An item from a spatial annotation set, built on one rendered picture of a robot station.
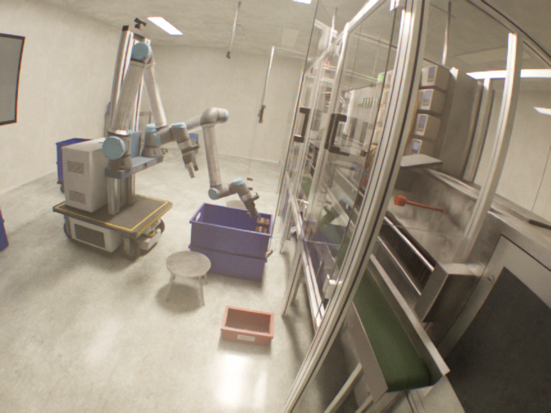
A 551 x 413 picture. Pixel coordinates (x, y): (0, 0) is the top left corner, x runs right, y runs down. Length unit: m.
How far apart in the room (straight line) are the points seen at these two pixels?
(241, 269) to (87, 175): 1.40
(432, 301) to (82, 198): 2.26
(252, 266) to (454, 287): 1.56
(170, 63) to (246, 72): 2.01
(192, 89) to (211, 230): 5.44
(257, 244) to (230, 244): 0.20
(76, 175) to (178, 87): 5.22
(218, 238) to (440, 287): 1.56
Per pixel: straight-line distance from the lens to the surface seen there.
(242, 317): 1.69
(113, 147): 1.71
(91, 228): 2.24
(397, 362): 0.77
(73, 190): 2.35
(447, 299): 0.75
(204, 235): 1.95
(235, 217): 2.24
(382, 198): 0.67
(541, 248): 0.66
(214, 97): 6.84
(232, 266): 2.03
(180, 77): 7.14
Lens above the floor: 1.25
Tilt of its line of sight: 20 degrees down
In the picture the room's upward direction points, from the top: 11 degrees clockwise
